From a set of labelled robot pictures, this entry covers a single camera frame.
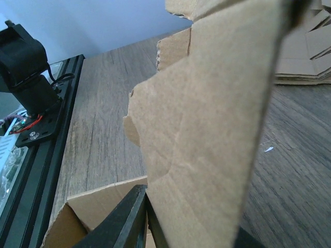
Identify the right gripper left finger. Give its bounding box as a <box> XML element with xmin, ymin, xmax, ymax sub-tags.
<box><xmin>74</xmin><ymin>184</ymin><xmax>147</xmax><ymax>247</ymax></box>

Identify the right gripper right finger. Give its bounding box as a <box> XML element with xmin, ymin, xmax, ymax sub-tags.
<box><xmin>147</xmin><ymin>206</ymin><xmax>266</xmax><ymax>248</ymax></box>

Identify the brown cardboard box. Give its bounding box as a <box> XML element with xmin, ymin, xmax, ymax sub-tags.
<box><xmin>42</xmin><ymin>1</ymin><xmax>291</xmax><ymax>247</ymax></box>

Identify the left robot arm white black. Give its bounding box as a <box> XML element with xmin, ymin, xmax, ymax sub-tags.
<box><xmin>1</xmin><ymin>20</ymin><xmax>62</xmax><ymax>115</ymax></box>

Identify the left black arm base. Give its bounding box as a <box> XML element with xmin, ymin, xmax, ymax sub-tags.
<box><xmin>9</xmin><ymin>100</ymin><xmax>65</xmax><ymax>148</ymax></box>

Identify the stack of flat cardboard blanks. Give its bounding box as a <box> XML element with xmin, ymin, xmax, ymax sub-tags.
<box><xmin>275</xmin><ymin>1</ymin><xmax>330</xmax><ymax>85</ymax></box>

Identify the black aluminium frame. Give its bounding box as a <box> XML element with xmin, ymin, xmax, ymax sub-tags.
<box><xmin>1</xmin><ymin>55</ymin><xmax>84</xmax><ymax>247</ymax></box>

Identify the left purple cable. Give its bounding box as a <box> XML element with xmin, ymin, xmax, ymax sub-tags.
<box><xmin>0</xmin><ymin>113</ymin><xmax>25</xmax><ymax>127</ymax></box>

